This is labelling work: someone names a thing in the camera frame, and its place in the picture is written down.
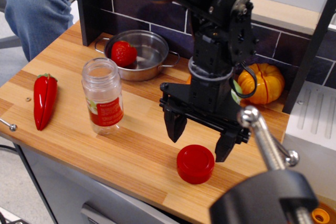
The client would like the red plastic cap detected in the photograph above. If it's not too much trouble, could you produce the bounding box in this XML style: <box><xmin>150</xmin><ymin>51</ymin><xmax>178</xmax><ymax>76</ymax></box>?
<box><xmin>176</xmin><ymin>144</ymin><xmax>215</xmax><ymax>184</ymax></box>

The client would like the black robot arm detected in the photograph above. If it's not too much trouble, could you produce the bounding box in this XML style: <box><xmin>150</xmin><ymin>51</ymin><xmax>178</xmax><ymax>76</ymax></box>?
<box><xmin>150</xmin><ymin>0</ymin><xmax>257</xmax><ymax>162</ymax></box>

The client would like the dark shelf frame with backsplash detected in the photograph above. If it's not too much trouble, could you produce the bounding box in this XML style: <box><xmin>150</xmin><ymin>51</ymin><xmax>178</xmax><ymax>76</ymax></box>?
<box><xmin>78</xmin><ymin>0</ymin><xmax>335</xmax><ymax>113</ymax></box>

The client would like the orange plastic knob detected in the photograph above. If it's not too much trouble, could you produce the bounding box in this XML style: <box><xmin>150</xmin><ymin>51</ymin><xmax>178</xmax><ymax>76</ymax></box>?
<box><xmin>311</xmin><ymin>208</ymin><xmax>330</xmax><ymax>224</ymax></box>

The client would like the person leg in blue jeans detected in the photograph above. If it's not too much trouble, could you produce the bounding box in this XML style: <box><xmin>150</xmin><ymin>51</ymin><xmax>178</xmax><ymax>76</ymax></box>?
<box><xmin>4</xmin><ymin>0</ymin><xmax>73</xmax><ymax>61</ymax></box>

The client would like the red toy strawberry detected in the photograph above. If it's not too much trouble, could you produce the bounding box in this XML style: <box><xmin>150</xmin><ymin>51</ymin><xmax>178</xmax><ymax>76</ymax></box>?
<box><xmin>111</xmin><ymin>40</ymin><xmax>138</xmax><ymax>67</ymax></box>

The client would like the orange toy pumpkin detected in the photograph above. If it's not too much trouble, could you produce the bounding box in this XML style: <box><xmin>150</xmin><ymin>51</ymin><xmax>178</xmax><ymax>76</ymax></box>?
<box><xmin>237</xmin><ymin>63</ymin><xmax>285</xmax><ymax>104</ymax></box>

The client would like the green toy cabbage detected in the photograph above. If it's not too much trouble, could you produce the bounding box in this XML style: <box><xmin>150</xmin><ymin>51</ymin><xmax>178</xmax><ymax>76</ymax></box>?
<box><xmin>231</xmin><ymin>80</ymin><xmax>242</xmax><ymax>105</ymax></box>

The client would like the red toy chili pepper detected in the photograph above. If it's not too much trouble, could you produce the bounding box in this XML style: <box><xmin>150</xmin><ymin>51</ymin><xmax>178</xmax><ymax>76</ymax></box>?
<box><xmin>34</xmin><ymin>73</ymin><xmax>58</xmax><ymax>131</ymax></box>

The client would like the orange toy carrot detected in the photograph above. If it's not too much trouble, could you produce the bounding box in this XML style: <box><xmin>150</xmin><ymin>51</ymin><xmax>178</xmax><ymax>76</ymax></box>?
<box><xmin>186</xmin><ymin>75</ymin><xmax>192</xmax><ymax>84</ymax></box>

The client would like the grey cabinet drawer handle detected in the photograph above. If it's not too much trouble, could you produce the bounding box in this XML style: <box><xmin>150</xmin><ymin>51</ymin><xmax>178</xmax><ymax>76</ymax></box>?
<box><xmin>80</xmin><ymin>204</ymin><xmax>115</xmax><ymax>224</ymax></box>

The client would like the black clamp with steel screw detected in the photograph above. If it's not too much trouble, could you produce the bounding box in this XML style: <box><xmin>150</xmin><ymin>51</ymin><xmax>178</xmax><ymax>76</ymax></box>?
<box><xmin>209</xmin><ymin>105</ymin><xmax>319</xmax><ymax>223</ymax></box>

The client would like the white dish drainer sink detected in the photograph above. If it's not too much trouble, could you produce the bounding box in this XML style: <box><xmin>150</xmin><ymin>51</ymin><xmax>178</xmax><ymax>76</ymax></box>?
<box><xmin>284</xmin><ymin>81</ymin><xmax>335</xmax><ymax>200</ymax></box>

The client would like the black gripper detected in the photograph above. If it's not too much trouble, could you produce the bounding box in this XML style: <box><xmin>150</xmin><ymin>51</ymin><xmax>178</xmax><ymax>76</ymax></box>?
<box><xmin>160</xmin><ymin>73</ymin><xmax>251</xmax><ymax>163</ymax></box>

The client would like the clear plastic jar red label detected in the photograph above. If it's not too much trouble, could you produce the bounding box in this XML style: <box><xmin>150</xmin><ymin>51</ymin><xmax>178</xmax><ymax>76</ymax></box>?
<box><xmin>81</xmin><ymin>57</ymin><xmax>124</xmax><ymax>135</ymax></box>

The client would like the steel ball-end rod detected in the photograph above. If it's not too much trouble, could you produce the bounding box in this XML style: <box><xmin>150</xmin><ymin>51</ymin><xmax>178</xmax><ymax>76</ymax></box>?
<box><xmin>0</xmin><ymin>119</ymin><xmax>17</xmax><ymax>132</ymax></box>

